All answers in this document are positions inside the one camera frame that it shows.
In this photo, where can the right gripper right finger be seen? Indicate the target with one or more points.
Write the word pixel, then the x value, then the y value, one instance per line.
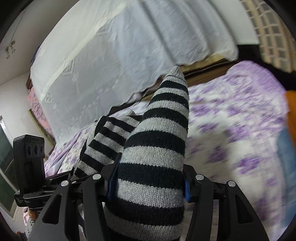
pixel 237 219

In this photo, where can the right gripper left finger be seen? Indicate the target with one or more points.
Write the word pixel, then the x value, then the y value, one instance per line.
pixel 81 200

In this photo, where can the black grey striped sweater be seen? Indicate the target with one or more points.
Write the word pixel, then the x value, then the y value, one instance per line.
pixel 148 202

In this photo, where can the pink floral pillow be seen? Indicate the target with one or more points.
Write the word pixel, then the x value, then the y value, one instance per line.
pixel 37 111

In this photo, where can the blue folded cloth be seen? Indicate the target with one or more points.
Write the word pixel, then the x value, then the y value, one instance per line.
pixel 286 154

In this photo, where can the purple floral bed quilt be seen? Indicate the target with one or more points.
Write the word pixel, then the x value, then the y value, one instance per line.
pixel 234 122

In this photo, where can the white lace cover cloth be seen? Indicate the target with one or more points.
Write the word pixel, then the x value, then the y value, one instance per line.
pixel 102 52

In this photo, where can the orange folded cloth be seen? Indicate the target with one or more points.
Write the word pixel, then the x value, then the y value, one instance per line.
pixel 291 101

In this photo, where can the brown woven mat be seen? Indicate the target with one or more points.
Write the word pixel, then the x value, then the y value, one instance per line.
pixel 206 70

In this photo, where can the beige checked curtain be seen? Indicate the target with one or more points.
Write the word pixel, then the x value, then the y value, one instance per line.
pixel 276 43

